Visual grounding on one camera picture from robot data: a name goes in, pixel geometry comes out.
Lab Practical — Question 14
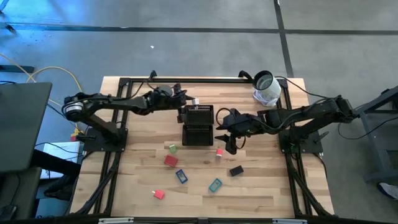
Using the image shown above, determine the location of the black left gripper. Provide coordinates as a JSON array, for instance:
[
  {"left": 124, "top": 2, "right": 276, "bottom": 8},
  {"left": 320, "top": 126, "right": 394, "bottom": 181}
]
[{"left": 148, "top": 84, "right": 195, "bottom": 124}]

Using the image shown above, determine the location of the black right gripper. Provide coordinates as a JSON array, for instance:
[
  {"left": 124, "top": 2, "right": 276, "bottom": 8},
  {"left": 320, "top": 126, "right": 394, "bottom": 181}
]
[{"left": 215, "top": 108, "right": 261, "bottom": 156}]

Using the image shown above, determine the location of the black digital clock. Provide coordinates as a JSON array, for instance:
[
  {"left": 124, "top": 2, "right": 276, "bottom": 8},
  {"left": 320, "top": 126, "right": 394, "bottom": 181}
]
[{"left": 229, "top": 165, "right": 244, "bottom": 177}]

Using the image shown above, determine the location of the teal digital clock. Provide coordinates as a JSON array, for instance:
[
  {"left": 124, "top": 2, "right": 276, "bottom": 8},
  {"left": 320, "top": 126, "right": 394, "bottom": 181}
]
[{"left": 208, "top": 177, "right": 223, "bottom": 194}]

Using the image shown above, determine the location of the large red wall charger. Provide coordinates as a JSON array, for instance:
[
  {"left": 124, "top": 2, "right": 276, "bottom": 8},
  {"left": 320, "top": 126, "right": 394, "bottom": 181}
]
[{"left": 164, "top": 154, "right": 179, "bottom": 168}]

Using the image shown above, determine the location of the blue digital clock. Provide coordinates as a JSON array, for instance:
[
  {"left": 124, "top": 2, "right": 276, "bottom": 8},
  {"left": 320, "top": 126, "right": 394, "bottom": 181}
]
[{"left": 175, "top": 169, "right": 188, "bottom": 184}]

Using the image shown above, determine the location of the black slotted plastic basket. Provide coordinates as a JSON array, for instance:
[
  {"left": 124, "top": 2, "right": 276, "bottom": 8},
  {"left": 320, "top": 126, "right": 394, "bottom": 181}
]
[
  {"left": 185, "top": 105, "right": 215, "bottom": 126},
  {"left": 182, "top": 124, "right": 215, "bottom": 147}
]

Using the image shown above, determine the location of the crumpled white plastic bag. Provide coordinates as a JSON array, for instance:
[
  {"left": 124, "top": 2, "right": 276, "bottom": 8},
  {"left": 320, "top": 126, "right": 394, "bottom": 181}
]
[{"left": 252, "top": 90, "right": 279, "bottom": 108}]

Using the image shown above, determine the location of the white cylindrical bin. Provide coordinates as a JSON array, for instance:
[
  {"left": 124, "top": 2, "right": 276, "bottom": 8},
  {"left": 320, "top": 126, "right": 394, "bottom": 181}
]
[{"left": 252, "top": 70, "right": 282, "bottom": 106}]

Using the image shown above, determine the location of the white paper sheet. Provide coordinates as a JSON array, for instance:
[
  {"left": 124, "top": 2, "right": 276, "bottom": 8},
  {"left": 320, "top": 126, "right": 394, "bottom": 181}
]
[{"left": 40, "top": 141, "right": 81, "bottom": 180}]

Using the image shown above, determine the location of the person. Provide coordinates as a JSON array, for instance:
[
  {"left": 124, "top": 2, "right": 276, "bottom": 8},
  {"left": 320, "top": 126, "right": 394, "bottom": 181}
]
[{"left": 30, "top": 149, "right": 82, "bottom": 202}]

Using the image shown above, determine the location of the dark grey metal stand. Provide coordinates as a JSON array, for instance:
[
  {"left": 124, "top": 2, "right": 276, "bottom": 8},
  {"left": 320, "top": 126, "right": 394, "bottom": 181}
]
[{"left": 357, "top": 85, "right": 398, "bottom": 184}]

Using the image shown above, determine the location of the person's shoe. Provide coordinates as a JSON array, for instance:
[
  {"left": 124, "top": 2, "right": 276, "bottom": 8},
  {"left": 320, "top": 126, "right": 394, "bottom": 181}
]
[{"left": 377, "top": 182, "right": 398, "bottom": 200}]

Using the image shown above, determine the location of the black flat bar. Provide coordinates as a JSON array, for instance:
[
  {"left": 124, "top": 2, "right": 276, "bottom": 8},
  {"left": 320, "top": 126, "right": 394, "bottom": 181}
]
[{"left": 0, "top": 64, "right": 35, "bottom": 74}]

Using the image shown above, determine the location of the dark grey chair seat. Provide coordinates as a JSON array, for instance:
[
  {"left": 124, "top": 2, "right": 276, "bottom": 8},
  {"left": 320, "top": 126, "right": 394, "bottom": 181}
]
[{"left": 0, "top": 166, "right": 43, "bottom": 223}]

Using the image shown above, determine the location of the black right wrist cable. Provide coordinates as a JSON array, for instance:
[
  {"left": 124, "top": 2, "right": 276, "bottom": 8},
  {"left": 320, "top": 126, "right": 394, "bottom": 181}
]
[{"left": 216, "top": 107, "right": 247, "bottom": 151}]

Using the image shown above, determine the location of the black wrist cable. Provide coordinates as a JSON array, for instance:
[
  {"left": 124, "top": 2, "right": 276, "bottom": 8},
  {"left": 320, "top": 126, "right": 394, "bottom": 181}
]
[
  {"left": 216, "top": 107, "right": 247, "bottom": 151},
  {"left": 145, "top": 70, "right": 187, "bottom": 94}
]

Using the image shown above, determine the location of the black aluminium table frame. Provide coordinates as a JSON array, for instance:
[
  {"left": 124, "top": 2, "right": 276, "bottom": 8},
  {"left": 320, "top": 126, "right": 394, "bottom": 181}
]
[{"left": 70, "top": 76, "right": 335, "bottom": 218}]

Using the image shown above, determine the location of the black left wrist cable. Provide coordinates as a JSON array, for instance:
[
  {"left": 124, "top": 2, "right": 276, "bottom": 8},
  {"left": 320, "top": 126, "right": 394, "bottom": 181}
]
[{"left": 145, "top": 70, "right": 187, "bottom": 94}]

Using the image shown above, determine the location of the long black arm cable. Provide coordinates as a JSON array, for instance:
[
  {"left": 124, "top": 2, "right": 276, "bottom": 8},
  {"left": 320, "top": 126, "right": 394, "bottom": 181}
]
[{"left": 275, "top": 75, "right": 340, "bottom": 101}]

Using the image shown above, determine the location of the silver metal bracket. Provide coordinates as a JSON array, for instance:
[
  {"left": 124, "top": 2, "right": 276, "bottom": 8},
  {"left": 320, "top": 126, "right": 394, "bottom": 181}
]
[
  {"left": 98, "top": 217, "right": 135, "bottom": 224},
  {"left": 272, "top": 218, "right": 308, "bottom": 224}
]

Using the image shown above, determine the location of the thin black floor cable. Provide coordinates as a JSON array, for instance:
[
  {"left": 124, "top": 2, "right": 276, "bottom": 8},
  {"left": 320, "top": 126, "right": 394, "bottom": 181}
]
[{"left": 337, "top": 116, "right": 398, "bottom": 141}]

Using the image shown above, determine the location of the yellow cable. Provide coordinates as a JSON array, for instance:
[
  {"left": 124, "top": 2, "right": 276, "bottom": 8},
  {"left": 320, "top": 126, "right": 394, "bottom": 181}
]
[
  {"left": 26, "top": 65, "right": 83, "bottom": 94},
  {"left": 0, "top": 52, "right": 34, "bottom": 82}
]

